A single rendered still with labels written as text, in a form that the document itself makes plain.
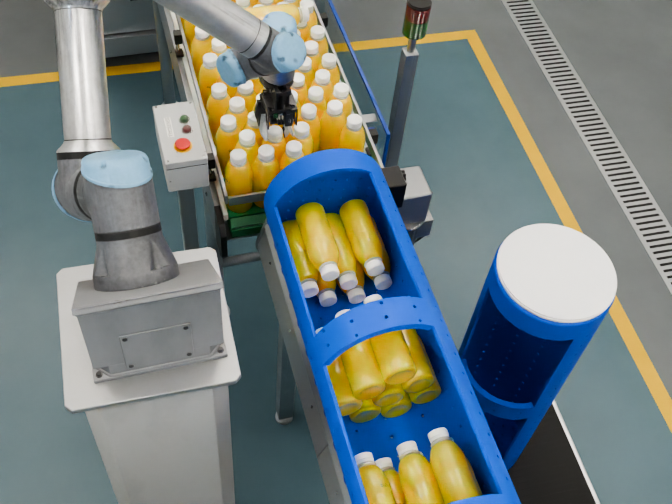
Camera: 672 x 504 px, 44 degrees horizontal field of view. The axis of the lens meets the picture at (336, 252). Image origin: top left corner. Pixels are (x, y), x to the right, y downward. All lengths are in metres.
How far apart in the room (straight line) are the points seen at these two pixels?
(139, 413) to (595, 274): 1.05
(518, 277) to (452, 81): 2.13
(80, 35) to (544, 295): 1.11
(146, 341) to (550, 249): 0.98
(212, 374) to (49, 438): 1.35
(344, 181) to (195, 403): 0.61
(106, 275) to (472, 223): 2.11
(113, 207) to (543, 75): 2.94
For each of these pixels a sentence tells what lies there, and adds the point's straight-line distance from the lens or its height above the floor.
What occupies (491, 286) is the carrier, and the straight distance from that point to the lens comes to 1.97.
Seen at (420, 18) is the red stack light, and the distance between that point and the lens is 2.21.
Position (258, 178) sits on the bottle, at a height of 1.01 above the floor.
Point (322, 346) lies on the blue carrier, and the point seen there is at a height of 1.16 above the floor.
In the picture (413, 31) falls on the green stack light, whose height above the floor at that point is 1.19.
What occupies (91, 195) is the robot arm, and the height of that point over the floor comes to 1.43.
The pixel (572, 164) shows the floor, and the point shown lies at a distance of 3.74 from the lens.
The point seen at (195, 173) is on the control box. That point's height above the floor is 1.05.
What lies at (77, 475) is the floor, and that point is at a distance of 2.80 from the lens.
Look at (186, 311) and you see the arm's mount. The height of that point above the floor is 1.32.
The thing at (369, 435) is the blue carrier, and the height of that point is 0.96.
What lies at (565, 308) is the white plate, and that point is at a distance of 1.92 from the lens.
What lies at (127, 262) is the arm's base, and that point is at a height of 1.37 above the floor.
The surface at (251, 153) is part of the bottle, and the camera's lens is 2.07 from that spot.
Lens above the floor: 2.54
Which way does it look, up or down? 53 degrees down
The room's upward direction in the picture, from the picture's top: 7 degrees clockwise
